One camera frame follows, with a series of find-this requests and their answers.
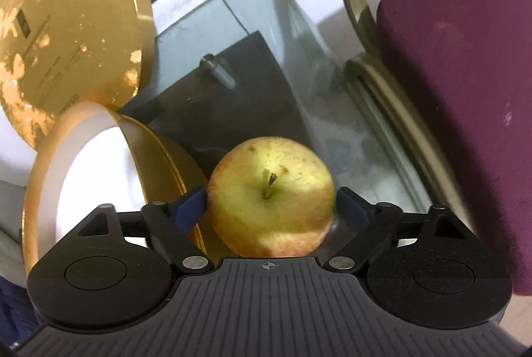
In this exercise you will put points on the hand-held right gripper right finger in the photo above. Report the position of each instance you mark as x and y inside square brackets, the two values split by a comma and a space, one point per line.
[353, 209]

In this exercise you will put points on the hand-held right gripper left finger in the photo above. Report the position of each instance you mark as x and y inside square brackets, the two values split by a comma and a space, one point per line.
[191, 209]

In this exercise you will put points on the gold round gift box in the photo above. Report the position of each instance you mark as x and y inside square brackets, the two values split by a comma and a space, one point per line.
[166, 157]

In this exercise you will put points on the red yellow apple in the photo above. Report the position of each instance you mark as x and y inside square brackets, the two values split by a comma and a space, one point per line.
[270, 195]

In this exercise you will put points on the gold round box lid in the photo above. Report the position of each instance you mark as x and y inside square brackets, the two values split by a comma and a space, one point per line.
[70, 36]

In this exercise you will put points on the glass desktop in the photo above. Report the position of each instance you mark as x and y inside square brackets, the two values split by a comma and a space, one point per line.
[299, 49]

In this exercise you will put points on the white foam insert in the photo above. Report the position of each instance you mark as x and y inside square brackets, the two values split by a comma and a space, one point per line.
[99, 182]

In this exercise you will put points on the metal table standoff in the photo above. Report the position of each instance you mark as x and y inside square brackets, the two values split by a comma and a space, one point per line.
[218, 71]

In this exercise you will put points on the purple padded chair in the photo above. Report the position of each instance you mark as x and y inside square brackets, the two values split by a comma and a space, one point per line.
[457, 91]

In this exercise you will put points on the dark table base plate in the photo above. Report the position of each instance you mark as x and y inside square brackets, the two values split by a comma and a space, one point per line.
[245, 107]

